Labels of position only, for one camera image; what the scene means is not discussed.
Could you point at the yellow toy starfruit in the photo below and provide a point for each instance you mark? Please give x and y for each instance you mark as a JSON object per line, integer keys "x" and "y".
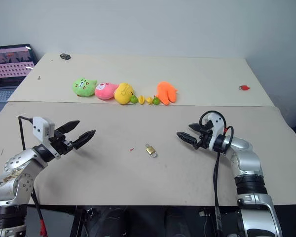
{"x": 141, "y": 100}
{"x": 149, "y": 100}

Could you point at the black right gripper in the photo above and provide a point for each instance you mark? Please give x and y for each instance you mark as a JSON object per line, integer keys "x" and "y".
{"x": 204, "y": 138}

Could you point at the yellow plush toy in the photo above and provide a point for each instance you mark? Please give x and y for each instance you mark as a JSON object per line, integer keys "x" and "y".
{"x": 123, "y": 93}

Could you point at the open laptop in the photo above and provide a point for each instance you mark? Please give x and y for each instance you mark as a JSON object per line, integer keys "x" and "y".
{"x": 10, "y": 66}

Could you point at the green plush toy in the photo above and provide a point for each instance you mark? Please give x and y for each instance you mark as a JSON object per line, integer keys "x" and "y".
{"x": 84, "y": 87}

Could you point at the dark rounded shape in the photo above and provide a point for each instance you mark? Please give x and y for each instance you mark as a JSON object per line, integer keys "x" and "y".
{"x": 108, "y": 222}

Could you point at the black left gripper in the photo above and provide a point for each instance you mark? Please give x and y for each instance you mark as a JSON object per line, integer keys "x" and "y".
{"x": 61, "y": 146}

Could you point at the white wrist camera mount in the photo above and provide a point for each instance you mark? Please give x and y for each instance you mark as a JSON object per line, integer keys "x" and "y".
{"x": 40, "y": 127}
{"x": 218, "y": 126}

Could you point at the pink plush toy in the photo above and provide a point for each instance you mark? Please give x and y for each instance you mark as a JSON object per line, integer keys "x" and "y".
{"x": 104, "y": 90}

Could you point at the brass padlock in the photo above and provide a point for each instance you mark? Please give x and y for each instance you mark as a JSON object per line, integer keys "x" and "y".
{"x": 149, "y": 150}

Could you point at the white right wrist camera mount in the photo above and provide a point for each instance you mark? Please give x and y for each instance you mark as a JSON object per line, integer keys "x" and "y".
{"x": 218, "y": 126}

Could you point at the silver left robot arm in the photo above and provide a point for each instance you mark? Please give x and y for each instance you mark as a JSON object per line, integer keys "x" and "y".
{"x": 17, "y": 170}

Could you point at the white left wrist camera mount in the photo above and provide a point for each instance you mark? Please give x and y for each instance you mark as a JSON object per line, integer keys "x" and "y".
{"x": 40, "y": 127}

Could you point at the green toy pear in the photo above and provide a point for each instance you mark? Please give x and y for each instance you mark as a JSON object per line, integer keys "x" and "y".
{"x": 134, "y": 99}
{"x": 156, "y": 100}

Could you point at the red padlock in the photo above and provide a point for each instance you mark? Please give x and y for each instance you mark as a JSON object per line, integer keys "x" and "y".
{"x": 244, "y": 87}

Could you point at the orange plush toy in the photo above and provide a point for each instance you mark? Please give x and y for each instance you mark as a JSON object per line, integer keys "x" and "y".
{"x": 165, "y": 92}

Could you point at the black table frame strut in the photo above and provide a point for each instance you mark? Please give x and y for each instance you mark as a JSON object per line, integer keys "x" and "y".
{"x": 76, "y": 221}

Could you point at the small black box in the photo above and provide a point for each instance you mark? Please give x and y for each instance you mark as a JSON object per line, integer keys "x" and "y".
{"x": 65, "y": 56}

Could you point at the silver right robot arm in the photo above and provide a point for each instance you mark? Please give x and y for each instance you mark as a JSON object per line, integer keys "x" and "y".
{"x": 246, "y": 158}

